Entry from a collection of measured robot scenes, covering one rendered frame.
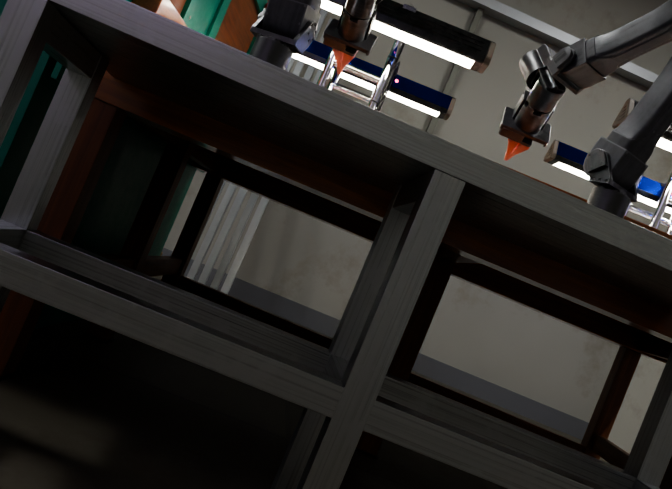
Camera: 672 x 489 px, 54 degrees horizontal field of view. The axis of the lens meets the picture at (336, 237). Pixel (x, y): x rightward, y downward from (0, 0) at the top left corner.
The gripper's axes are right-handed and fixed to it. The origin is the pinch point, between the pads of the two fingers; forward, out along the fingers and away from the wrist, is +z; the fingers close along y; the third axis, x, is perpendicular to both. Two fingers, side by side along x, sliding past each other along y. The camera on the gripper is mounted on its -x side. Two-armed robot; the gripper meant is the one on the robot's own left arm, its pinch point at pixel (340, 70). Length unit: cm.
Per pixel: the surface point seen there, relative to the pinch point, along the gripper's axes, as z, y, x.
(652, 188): 40, -100, -64
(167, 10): 3.2, 41.1, -0.3
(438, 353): 260, -97, -133
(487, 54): -2.4, -29.5, -25.8
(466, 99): 155, -50, -250
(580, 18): 107, -99, -313
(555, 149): 40, -67, -63
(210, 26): 34, 48, -45
